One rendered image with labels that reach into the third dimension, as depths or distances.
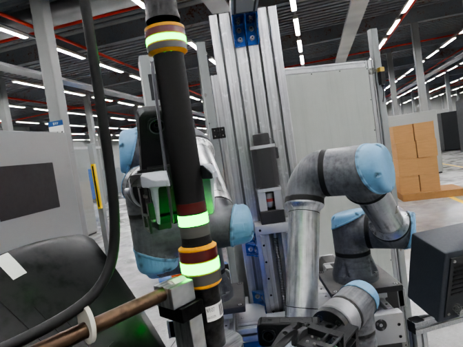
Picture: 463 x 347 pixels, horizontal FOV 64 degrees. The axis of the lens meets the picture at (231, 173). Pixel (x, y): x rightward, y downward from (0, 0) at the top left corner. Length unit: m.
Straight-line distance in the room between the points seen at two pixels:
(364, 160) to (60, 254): 0.63
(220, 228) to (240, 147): 0.74
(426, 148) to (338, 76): 6.25
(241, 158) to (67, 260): 0.99
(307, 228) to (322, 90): 1.70
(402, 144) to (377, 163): 7.74
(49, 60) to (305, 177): 6.89
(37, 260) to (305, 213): 0.61
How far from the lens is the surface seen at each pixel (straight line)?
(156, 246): 0.66
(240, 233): 0.68
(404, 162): 8.63
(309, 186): 0.90
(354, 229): 1.27
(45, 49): 7.64
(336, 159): 0.88
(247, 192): 1.39
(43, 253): 0.48
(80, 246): 0.50
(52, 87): 7.45
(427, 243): 1.01
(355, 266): 1.30
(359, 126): 2.60
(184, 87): 0.41
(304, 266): 0.88
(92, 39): 0.38
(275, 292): 1.40
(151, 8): 0.43
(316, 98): 2.48
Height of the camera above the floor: 1.52
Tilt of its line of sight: 3 degrees down
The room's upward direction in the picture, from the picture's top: 8 degrees counter-clockwise
